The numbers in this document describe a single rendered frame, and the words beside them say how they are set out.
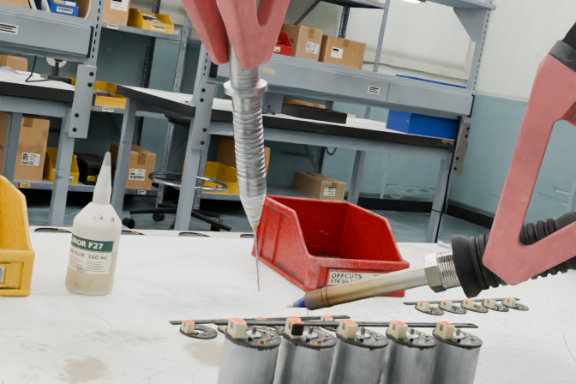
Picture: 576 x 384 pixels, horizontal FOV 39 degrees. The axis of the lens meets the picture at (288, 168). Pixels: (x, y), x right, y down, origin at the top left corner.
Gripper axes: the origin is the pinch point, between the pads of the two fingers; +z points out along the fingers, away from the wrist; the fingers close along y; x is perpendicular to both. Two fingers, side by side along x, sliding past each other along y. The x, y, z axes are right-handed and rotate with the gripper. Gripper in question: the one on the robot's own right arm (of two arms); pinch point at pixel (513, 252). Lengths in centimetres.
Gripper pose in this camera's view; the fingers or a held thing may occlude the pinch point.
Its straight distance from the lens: 32.3
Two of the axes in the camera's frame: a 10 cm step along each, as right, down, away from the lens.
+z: -5.6, 7.9, 2.4
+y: -3.2, 0.6, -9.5
